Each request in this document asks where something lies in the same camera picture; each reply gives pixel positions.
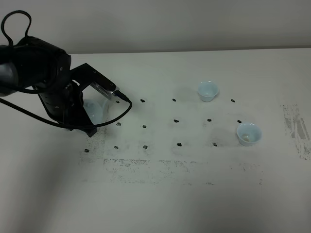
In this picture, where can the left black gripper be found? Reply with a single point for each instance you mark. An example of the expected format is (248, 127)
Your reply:
(62, 98)

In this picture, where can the light blue porcelain teapot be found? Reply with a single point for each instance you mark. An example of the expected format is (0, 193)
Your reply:
(96, 110)

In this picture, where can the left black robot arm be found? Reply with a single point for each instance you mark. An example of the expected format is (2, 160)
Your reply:
(34, 62)

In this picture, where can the far light blue teacup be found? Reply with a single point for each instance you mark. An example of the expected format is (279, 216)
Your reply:
(207, 91)

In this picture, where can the light blue teacup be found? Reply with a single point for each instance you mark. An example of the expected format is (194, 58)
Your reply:
(248, 134)
(207, 91)

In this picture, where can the near light blue teacup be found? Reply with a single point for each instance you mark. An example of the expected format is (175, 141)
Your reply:
(248, 134)

